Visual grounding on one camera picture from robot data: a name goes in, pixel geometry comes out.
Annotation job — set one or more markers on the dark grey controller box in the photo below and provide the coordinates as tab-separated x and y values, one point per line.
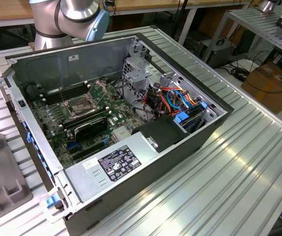
217	52

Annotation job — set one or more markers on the green motherboard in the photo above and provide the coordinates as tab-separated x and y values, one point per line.
57	147

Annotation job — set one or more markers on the CPU socket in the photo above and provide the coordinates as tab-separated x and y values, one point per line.
79	105

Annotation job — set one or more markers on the black expansion slot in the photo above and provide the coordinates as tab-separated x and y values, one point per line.
91	153
89	147

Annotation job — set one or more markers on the black plastic disk bay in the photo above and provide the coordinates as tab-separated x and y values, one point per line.
163	132

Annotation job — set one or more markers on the blue disk carrier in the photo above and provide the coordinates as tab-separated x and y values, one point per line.
181	119

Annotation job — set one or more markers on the metal slat side table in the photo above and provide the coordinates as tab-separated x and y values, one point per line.
256	24

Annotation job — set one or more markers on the blue case latch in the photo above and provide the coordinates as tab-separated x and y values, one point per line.
53	202

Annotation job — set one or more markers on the perforated metal drive cage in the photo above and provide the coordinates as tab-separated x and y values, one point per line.
137	78

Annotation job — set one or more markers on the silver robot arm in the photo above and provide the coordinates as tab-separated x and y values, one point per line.
76	12

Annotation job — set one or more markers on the brown cardboard box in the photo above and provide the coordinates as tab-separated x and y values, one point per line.
271	86

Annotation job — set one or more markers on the silver power supply with label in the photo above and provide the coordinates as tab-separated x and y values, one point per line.
94	179

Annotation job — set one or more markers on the open black PC case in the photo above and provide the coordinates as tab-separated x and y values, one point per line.
155	177

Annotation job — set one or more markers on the wooden desk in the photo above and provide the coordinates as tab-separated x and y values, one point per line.
8	12

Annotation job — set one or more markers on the grey plastic parts rack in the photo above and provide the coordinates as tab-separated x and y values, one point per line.
3	169

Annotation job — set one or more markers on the white sticker on case wall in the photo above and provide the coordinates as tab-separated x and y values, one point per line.
73	58

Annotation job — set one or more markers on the silver finned heatsink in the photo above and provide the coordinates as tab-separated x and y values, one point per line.
121	134

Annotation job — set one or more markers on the blue expansion slot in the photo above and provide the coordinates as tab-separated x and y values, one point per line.
72	145

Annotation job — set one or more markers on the black RAM slot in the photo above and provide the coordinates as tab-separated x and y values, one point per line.
86	118
88	121
67	93
65	87
68	96
84	115
83	112
66	90

